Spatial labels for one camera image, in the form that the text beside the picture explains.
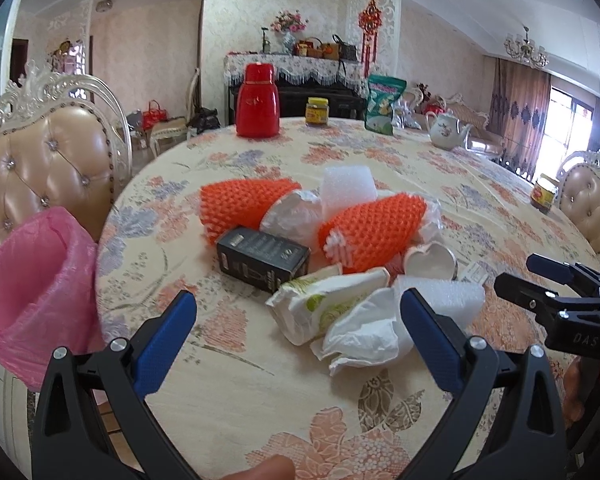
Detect red thermos jug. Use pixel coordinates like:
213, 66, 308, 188
235, 63, 279, 139

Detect flower vase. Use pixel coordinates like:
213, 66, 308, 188
271, 10, 309, 55

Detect green snack bag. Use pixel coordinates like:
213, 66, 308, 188
364, 74, 406, 136

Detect orange foam net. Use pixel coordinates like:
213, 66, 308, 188
198, 179, 301, 245
317, 193, 427, 273

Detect black handbag on piano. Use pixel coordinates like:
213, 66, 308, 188
332, 34, 358, 62

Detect green white paper packet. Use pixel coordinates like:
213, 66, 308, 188
265, 263, 390, 346

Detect white heart dish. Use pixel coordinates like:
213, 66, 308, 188
403, 240, 458, 281

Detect cream sofa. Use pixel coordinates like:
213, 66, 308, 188
403, 84, 504, 157

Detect black piano with lace cover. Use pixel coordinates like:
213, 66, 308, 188
223, 53, 366, 125

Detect brown curtain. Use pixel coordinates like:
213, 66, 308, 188
490, 58, 552, 181

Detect tufted beige dining chair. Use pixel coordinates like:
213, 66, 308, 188
0, 61, 132, 245

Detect white plastic bag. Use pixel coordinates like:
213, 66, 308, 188
260, 190, 323, 252

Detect left hand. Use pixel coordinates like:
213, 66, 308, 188
221, 455, 296, 480

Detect black carton box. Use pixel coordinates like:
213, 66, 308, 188
215, 226, 311, 294

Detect red chinese knot ornament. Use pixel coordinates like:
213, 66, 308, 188
358, 0, 382, 77

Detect floral tablecloth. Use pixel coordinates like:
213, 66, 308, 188
95, 118, 600, 479

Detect chandelier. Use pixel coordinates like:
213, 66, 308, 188
503, 25, 550, 70

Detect white floral teapot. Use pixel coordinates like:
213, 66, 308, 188
425, 112, 471, 151

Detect white foam block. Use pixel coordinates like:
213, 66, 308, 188
320, 166, 378, 220

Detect yellow lid jar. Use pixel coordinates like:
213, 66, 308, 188
306, 98, 329, 127

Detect white tissue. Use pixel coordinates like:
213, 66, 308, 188
310, 288, 414, 376

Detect right hand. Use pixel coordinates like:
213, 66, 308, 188
562, 356, 593, 427

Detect white side chair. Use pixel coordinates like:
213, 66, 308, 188
149, 67, 200, 158

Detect red handbag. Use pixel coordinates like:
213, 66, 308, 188
142, 100, 168, 131

